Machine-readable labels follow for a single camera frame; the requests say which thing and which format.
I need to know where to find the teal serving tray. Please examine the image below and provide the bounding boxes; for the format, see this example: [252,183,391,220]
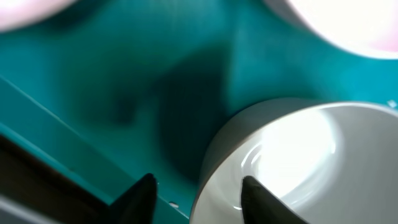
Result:
[1,1,397,222]

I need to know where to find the grey bowl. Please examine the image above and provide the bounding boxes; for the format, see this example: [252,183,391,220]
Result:
[189,98,397,223]

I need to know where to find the grey plastic dish rack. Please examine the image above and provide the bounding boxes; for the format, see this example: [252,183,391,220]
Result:
[1,194,61,224]

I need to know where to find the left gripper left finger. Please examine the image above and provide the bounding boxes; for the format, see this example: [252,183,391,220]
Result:
[107,173,157,224]

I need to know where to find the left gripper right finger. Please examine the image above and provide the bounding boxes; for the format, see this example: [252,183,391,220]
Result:
[240,175,308,224]

